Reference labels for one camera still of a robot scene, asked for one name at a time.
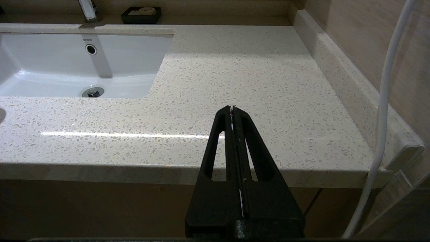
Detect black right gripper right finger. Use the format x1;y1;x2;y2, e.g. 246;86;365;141
233;106;305;238

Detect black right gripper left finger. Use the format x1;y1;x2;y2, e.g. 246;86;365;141
185;106;242;238

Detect wooden vanity cabinet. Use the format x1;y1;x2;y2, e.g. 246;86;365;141
0;178;370;240

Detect beige stone backsplash strip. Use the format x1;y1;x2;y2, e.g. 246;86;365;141
293;9;424;170

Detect chrome sink drain stopper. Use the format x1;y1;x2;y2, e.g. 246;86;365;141
82;87;105;98

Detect black soap dish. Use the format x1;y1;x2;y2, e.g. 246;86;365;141
121;7;162;24

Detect white ceramic sink basin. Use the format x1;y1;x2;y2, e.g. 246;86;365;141
0;27;175;98

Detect chrome sink faucet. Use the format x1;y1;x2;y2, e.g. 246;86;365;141
78;0;103;23

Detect white hose cable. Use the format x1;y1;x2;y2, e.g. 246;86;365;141
342;0;418;238

